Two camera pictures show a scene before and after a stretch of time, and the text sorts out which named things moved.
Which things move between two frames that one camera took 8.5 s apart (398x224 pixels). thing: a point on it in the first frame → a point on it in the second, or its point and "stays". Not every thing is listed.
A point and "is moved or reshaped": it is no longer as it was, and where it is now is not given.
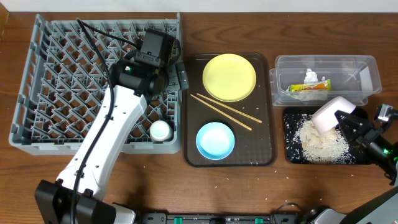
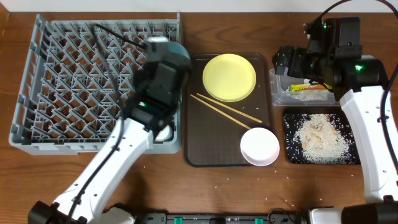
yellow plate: x=229 y=78 stays
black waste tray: x=303 y=144 stays
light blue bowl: x=215 y=140 is moved or reshaped
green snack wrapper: x=323 y=85 stays
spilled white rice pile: x=331 y=147 stays
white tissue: x=312 y=94 stays
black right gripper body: x=377 y=146 → x=309 y=66
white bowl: x=324 y=118 → x=260 y=146
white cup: x=160 y=131 stays
